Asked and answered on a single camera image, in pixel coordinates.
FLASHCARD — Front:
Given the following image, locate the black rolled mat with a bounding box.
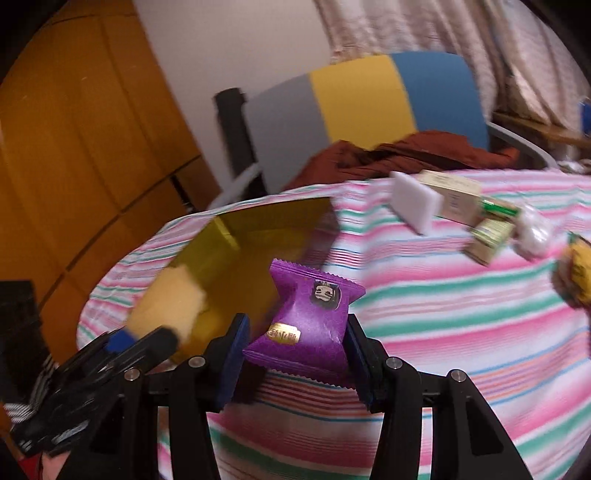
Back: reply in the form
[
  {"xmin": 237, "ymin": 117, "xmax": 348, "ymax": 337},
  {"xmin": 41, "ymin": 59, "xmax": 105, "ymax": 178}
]
[{"xmin": 214, "ymin": 87, "xmax": 256, "ymax": 176}]

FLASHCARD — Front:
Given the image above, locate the dark red jacket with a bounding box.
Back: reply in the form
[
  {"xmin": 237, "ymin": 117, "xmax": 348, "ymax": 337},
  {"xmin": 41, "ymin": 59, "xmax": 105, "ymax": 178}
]
[{"xmin": 283, "ymin": 130, "xmax": 519, "ymax": 190}]

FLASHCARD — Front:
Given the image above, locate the yellow patterned snack bag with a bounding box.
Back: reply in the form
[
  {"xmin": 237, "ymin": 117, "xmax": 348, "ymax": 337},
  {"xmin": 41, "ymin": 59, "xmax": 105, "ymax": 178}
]
[{"xmin": 556, "ymin": 232, "xmax": 591, "ymax": 309}]

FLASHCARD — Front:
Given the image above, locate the wooden wardrobe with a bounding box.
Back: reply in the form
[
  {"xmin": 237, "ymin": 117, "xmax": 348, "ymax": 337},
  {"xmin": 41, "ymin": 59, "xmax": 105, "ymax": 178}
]
[{"xmin": 1, "ymin": 1, "xmax": 221, "ymax": 361}]

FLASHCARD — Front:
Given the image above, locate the wooden side desk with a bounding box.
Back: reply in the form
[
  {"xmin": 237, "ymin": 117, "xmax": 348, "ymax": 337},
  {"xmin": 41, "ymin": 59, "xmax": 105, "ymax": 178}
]
[{"xmin": 492, "ymin": 112, "xmax": 590, "ymax": 150}]

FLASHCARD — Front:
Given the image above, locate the green cracker packet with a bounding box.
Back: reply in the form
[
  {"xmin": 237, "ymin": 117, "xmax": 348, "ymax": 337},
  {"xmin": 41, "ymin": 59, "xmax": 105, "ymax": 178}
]
[{"xmin": 481, "ymin": 197, "xmax": 520, "ymax": 220}]

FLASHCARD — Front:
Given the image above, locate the grey yellow blue chair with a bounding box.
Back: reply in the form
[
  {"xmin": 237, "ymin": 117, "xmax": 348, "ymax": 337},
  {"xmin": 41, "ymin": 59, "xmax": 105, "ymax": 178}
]
[{"xmin": 211, "ymin": 51, "xmax": 558, "ymax": 207}]

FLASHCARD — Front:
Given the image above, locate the striped pink green tablecloth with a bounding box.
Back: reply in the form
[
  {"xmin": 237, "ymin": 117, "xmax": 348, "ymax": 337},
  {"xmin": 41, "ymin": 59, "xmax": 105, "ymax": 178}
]
[{"xmin": 75, "ymin": 168, "xmax": 591, "ymax": 480}]

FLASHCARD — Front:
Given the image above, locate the small green white box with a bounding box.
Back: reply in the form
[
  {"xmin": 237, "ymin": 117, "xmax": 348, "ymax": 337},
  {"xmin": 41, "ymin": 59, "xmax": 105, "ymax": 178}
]
[{"xmin": 464, "ymin": 218, "xmax": 515, "ymax": 266}]

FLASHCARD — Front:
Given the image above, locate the cream cardboard box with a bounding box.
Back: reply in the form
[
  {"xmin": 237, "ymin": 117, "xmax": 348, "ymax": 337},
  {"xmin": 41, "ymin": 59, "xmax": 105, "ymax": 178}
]
[{"xmin": 417, "ymin": 170, "xmax": 482, "ymax": 227}]

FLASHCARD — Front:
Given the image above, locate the white rectangular sponge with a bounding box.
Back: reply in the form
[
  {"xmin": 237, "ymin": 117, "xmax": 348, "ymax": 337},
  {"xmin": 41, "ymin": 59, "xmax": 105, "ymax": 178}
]
[{"xmin": 390, "ymin": 172, "xmax": 444, "ymax": 236}]

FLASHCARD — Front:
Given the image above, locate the gold metal tin box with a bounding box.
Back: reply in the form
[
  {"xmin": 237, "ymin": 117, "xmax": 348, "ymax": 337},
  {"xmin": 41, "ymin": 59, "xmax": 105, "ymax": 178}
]
[{"xmin": 163, "ymin": 197, "xmax": 339, "ymax": 361}]

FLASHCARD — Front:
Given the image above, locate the yellow sponge block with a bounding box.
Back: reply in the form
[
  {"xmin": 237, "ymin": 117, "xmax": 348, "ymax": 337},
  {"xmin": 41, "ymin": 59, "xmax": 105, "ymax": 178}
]
[{"xmin": 125, "ymin": 265, "xmax": 206, "ymax": 344}]

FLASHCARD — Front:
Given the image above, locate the white plastic bag ball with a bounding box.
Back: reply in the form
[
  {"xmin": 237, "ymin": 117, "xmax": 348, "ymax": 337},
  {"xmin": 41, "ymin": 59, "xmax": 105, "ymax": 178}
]
[{"xmin": 514, "ymin": 204, "xmax": 555, "ymax": 260}]

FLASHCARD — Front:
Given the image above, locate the purple snack packet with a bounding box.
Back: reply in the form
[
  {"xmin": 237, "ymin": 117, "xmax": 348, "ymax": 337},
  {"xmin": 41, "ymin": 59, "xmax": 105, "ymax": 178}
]
[{"xmin": 243, "ymin": 259, "xmax": 366, "ymax": 387}]

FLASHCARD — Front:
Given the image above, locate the patterned beige curtain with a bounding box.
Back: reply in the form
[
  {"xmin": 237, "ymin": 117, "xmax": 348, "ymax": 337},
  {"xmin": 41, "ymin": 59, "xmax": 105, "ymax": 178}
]
[{"xmin": 315, "ymin": 0, "xmax": 590, "ymax": 131}]

